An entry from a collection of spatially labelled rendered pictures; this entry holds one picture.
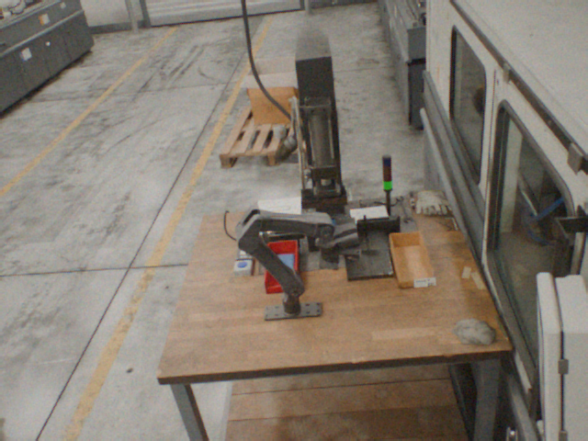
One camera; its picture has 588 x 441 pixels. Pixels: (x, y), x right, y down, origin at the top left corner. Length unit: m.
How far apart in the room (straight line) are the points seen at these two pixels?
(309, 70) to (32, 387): 2.36
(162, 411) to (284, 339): 1.28
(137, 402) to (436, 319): 1.76
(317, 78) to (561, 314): 1.21
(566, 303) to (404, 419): 1.44
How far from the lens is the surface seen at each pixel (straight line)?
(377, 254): 2.12
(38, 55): 9.15
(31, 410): 3.34
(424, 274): 2.05
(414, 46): 5.04
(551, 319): 1.09
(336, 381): 2.60
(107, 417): 3.08
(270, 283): 2.07
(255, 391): 2.62
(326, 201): 2.07
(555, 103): 1.40
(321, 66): 1.96
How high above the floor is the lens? 2.18
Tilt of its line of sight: 33 degrees down
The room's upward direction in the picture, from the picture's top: 8 degrees counter-clockwise
